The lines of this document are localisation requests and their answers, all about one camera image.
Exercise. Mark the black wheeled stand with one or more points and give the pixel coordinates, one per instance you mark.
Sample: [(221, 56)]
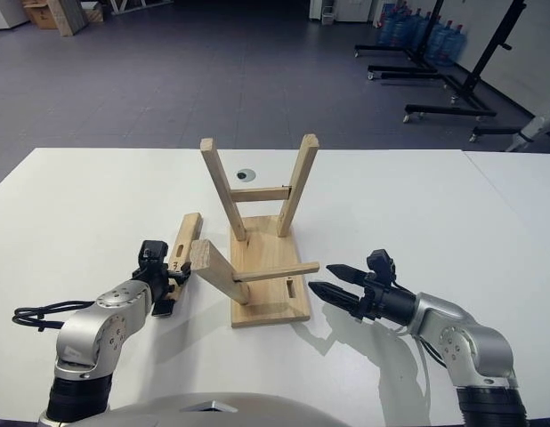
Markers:
[(497, 131), (390, 48), (475, 71)]

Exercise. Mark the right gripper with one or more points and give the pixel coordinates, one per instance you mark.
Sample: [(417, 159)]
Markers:
[(388, 304)]

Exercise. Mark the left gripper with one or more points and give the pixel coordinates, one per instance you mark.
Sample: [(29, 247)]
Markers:
[(157, 284)]

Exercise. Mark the silver stepladder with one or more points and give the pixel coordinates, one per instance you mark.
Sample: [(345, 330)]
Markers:
[(539, 126)]

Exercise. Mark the robot body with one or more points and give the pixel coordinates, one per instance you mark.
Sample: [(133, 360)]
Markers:
[(212, 409)]

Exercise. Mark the cardboard box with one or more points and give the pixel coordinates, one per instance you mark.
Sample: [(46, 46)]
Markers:
[(39, 13)]

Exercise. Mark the wooden crate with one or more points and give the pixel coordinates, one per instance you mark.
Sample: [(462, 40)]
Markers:
[(68, 15)]

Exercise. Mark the wooden seat board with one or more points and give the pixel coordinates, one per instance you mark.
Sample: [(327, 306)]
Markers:
[(268, 298)]

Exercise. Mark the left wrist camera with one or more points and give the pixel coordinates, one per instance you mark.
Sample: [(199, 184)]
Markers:
[(153, 253)]

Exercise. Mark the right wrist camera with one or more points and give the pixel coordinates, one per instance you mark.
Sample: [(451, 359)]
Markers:
[(381, 263)]

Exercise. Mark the wooden cross bar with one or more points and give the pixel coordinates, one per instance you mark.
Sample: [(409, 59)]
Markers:
[(279, 271), (261, 194)]

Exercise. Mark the wooden leg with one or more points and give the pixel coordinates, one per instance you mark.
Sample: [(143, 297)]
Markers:
[(297, 187), (224, 195), (221, 271), (186, 236)]

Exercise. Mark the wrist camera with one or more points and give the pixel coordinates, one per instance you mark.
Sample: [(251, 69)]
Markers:
[(381, 263), (153, 253)]

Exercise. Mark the blue water bottle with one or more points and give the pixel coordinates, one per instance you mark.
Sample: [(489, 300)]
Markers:
[(453, 44), (390, 29), (437, 37)]

